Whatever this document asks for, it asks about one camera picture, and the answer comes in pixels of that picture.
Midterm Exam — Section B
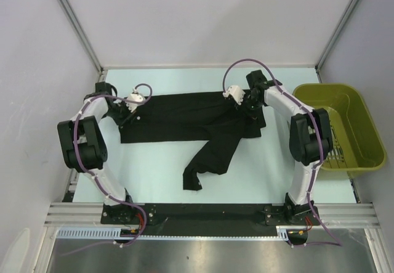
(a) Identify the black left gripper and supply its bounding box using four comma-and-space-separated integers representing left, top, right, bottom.
103, 99, 137, 128

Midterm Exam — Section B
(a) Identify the black long sleeve shirt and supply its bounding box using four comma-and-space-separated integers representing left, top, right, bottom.
119, 92, 267, 191

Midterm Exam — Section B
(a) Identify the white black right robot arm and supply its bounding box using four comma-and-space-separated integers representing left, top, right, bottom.
223, 70, 333, 224

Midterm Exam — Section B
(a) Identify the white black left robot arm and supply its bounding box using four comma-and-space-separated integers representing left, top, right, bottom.
57, 82, 145, 224

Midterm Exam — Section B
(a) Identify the olive green plastic tub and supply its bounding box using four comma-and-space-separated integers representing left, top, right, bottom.
293, 83, 387, 178

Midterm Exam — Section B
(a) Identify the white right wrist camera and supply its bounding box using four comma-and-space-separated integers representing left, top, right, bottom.
223, 85, 245, 105

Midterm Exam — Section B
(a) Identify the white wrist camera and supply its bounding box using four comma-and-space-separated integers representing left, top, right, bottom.
223, 85, 245, 105
124, 88, 146, 113

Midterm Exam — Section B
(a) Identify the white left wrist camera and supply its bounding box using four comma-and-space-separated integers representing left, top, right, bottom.
124, 88, 146, 113

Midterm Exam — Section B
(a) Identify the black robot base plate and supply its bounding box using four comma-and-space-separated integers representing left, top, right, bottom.
100, 202, 321, 245

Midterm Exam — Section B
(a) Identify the slotted grey cable duct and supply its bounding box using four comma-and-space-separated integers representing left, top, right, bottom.
57, 227, 290, 240

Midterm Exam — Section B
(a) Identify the aluminium frame rail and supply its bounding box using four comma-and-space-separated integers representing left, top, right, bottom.
44, 203, 380, 229

